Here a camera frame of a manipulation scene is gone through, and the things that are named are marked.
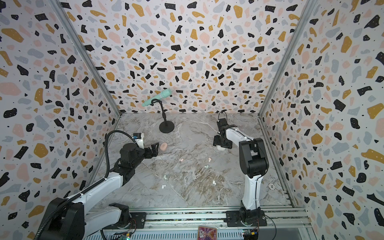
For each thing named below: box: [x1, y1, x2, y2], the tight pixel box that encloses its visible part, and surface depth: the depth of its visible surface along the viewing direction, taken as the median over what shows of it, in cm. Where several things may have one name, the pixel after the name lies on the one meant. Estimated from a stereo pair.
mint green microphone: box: [141, 88, 172, 107], surface depth 90 cm
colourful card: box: [197, 226, 218, 240], surface depth 71 cm
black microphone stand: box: [151, 98, 175, 134], surface depth 115 cm
